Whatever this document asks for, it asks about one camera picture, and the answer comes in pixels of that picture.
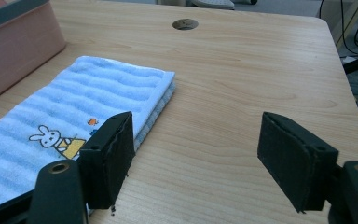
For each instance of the pink storage box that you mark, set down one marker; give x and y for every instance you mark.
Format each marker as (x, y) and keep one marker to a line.
(15, 53)

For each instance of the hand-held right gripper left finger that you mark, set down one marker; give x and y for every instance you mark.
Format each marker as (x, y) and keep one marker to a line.
(105, 161)

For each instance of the grey chair base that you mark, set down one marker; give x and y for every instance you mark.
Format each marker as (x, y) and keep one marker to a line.
(214, 3)

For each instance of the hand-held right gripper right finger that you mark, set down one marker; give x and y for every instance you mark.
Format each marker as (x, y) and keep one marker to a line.
(287, 161)

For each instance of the blue striped rabbit towel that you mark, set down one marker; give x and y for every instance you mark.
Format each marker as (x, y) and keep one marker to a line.
(84, 93)

